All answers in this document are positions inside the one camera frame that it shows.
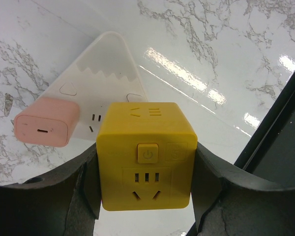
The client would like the pink plug cube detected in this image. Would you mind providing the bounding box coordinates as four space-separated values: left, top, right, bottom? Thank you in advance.
14 97 80 148

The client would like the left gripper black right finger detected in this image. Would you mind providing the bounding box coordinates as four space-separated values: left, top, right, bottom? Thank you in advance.
191 144 295 236

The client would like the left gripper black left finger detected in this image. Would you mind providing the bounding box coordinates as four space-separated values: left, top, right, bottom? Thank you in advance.
0 145 101 236

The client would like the white angled socket block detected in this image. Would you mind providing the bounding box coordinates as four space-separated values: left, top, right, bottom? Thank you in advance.
42 31 148 141

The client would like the yellow plug cube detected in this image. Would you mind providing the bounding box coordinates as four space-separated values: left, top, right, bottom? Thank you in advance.
96 102 198 211

